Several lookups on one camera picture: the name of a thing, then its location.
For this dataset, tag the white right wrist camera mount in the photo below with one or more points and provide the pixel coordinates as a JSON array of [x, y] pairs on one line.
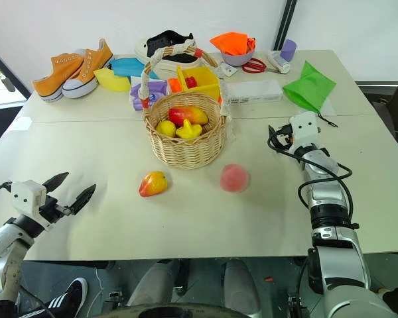
[[304, 127]]

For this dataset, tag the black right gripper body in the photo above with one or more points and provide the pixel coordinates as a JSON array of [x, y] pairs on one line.
[[284, 134]]

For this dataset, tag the pink peach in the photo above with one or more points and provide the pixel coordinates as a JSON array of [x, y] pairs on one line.
[[234, 178]]

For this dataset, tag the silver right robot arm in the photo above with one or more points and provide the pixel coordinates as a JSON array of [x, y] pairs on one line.
[[331, 232]]

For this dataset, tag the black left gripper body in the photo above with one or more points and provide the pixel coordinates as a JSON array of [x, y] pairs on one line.
[[53, 209]]

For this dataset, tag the purple bowl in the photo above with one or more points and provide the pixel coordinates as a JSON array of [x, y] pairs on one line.
[[237, 59]]

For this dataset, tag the small orange toy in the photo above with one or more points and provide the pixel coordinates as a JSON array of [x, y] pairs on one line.
[[174, 85]]

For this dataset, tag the dark rounded robot base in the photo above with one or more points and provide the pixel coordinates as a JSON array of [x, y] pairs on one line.
[[172, 311]]

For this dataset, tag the black vertical pole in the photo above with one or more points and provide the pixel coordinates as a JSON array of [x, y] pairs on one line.
[[283, 23]]

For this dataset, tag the yellow divided plastic box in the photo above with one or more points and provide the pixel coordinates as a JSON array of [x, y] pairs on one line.
[[205, 79]]

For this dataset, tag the small orange yellow mango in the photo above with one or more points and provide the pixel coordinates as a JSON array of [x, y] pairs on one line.
[[153, 183]]

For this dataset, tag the yellow toy bell pepper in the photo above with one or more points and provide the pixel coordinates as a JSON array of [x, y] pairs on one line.
[[188, 130]]

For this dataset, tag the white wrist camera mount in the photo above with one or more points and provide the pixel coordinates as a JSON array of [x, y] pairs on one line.
[[25, 195], [304, 127]]

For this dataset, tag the red yellow mango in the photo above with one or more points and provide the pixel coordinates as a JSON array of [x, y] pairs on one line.
[[187, 115]]

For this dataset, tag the yellow lemon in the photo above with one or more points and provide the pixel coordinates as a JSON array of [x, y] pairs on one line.
[[166, 128]]

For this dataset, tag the black sneaker with white stripes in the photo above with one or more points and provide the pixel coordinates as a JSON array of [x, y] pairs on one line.
[[64, 299]]

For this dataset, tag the grey rounded robot leg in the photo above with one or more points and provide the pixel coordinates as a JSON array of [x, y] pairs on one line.
[[240, 285], [156, 281]]

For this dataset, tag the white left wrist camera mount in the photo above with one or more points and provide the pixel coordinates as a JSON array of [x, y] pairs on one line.
[[25, 195]]

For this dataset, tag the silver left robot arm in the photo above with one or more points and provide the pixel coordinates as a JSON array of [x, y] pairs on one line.
[[6, 245]]

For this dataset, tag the purple cylinder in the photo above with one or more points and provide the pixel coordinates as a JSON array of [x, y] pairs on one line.
[[289, 49]]

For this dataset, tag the black and white slip-on shoe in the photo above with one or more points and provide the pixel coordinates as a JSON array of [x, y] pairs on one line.
[[172, 49]]

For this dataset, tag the white rectangular box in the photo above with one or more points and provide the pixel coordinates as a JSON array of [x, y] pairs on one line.
[[253, 92]]

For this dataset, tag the small red toy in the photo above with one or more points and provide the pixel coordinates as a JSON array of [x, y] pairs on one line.
[[191, 81]]

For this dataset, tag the purple tissue pack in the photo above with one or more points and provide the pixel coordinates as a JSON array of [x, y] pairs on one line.
[[156, 89]]

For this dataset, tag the orange canvas sneaker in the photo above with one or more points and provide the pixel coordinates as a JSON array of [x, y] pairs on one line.
[[58, 74], [86, 71]]

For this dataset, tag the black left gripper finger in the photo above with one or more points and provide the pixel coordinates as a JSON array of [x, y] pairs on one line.
[[56, 180], [83, 198]]

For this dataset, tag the clear plastic wrapper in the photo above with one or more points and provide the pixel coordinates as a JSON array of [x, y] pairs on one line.
[[229, 127]]

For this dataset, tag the red scissors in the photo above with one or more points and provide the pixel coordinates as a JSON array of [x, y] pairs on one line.
[[253, 65]]

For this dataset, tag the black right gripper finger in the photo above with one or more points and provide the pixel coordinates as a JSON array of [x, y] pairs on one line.
[[272, 130]]

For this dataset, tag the small white packet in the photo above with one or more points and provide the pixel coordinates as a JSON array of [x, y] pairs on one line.
[[227, 69]]

